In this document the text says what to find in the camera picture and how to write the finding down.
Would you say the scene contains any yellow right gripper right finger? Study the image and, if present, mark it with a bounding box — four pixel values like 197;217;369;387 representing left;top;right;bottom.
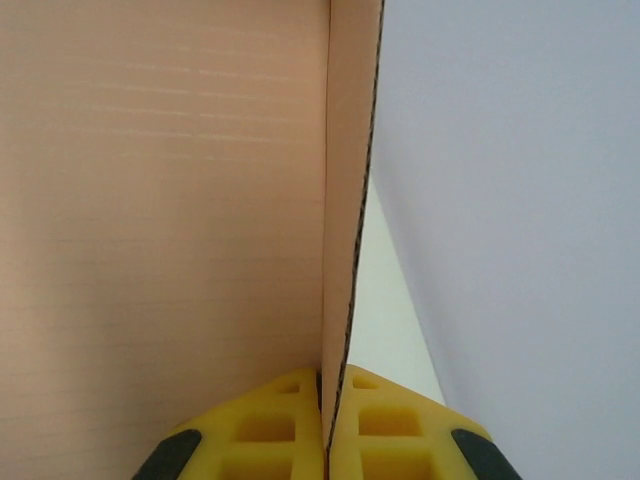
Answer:
327;363;497;480

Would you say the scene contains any pink cardboard paper box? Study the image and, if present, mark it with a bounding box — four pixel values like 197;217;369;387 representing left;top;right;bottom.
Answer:
0;0;387;450

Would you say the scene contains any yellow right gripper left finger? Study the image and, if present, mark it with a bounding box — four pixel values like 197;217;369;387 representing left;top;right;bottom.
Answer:
137;367;329;480

